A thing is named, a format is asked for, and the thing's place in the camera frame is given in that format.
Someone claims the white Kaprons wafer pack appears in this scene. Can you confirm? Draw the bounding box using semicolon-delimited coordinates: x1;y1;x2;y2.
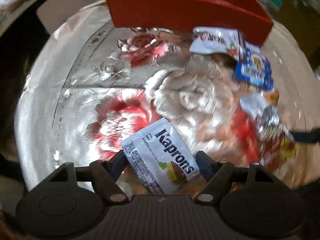
120;118;200;195

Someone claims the white hawthorn snack pack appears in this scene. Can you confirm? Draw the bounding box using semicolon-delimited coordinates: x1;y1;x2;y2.
189;27;246;61

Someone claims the silver red nut pack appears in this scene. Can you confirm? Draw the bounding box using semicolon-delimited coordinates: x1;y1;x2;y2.
239;93;297;171

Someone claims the blue coconut snack pack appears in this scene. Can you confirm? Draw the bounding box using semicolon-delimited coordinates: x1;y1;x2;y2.
235;42;274;91

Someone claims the red cardboard box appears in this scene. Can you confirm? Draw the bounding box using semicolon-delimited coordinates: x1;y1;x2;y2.
107;0;273;46

